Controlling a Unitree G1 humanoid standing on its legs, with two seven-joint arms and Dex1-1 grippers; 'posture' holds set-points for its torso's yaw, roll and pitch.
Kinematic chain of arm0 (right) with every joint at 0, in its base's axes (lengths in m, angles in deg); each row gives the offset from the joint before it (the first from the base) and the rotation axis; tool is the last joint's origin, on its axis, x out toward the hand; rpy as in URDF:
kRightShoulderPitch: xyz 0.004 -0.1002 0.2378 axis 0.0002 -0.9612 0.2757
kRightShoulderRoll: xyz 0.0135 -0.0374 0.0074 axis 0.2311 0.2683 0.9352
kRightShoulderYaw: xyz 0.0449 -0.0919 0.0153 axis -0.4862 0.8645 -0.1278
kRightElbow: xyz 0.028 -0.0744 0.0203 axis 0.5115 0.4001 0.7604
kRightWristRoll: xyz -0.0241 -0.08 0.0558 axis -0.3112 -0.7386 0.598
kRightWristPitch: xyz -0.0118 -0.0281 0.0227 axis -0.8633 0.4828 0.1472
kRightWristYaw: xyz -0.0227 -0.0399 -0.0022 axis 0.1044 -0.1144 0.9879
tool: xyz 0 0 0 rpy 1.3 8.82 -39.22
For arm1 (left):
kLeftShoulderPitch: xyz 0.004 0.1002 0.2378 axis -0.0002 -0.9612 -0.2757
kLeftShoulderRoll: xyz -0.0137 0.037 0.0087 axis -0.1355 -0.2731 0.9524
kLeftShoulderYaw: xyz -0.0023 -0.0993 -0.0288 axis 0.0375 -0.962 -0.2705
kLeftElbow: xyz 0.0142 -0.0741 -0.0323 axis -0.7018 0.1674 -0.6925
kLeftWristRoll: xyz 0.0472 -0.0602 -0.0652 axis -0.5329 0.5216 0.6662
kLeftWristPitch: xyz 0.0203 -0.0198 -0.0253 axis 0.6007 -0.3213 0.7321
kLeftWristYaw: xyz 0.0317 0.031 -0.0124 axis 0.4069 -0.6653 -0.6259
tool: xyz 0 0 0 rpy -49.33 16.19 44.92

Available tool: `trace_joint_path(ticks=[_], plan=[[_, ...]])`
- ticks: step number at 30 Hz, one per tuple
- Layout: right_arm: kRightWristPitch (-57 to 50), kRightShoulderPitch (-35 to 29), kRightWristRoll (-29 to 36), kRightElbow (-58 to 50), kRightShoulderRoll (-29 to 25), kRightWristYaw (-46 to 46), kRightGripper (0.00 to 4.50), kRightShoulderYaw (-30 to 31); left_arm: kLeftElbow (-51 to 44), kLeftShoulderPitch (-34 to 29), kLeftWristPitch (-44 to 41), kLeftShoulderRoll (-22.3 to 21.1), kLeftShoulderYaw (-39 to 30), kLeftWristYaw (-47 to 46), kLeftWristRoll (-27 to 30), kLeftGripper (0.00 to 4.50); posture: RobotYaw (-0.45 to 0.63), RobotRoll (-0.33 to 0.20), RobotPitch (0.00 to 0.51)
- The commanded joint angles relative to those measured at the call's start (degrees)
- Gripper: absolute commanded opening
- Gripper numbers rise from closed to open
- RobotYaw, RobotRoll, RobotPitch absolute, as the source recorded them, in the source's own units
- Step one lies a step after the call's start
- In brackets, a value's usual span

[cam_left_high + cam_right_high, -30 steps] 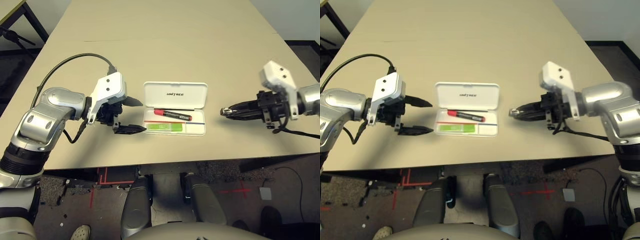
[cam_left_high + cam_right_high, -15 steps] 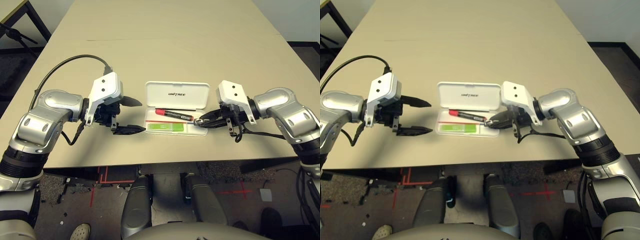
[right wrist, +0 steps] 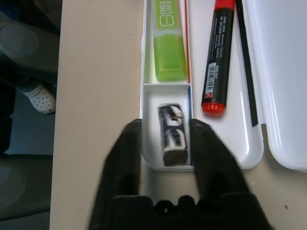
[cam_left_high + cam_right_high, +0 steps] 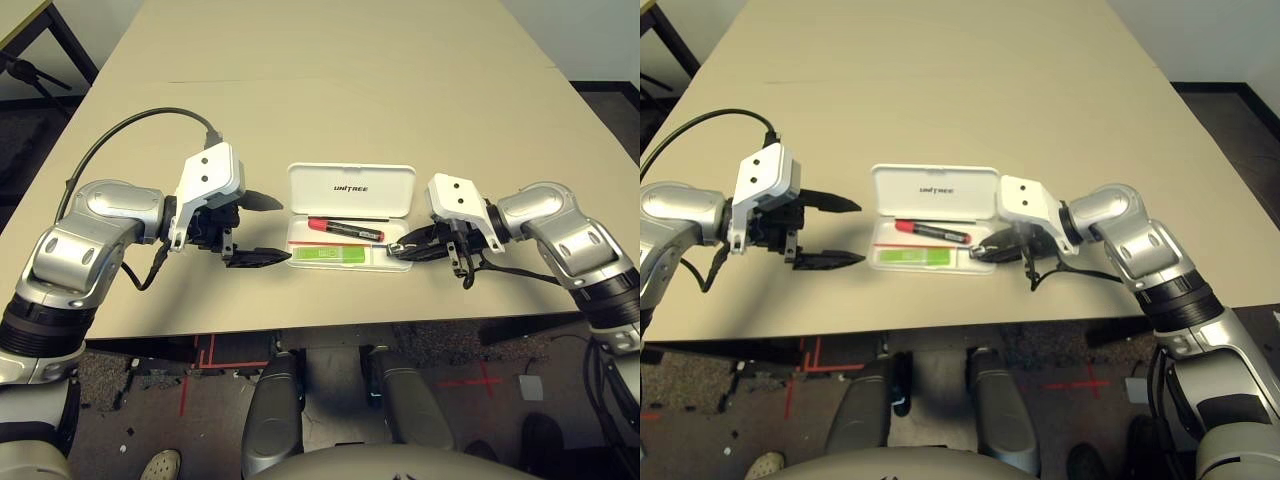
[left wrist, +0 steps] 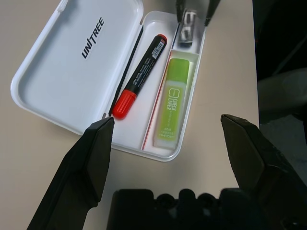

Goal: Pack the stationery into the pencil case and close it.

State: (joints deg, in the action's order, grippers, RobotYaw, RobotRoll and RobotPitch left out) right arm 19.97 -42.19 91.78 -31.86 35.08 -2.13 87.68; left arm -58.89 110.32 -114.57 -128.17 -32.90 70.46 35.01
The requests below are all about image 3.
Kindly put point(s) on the white Unitree pencil case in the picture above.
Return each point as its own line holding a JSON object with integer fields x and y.
{"x": 275, "y": 72}

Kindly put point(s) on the black marker red cap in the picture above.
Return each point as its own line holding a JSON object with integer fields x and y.
{"x": 218, "y": 60}

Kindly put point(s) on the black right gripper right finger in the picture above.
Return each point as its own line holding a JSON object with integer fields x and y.
{"x": 211, "y": 163}

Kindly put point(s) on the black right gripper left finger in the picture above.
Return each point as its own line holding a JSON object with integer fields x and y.
{"x": 124, "y": 163}

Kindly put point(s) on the green highlighter pen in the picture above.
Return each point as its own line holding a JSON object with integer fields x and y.
{"x": 168, "y": 55}

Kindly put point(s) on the white perforated clog shoe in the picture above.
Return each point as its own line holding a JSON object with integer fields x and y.
{"x": 40, "y": 100}

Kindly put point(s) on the blue trouser leg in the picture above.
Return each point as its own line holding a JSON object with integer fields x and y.
{"x": 25, "y": 87}

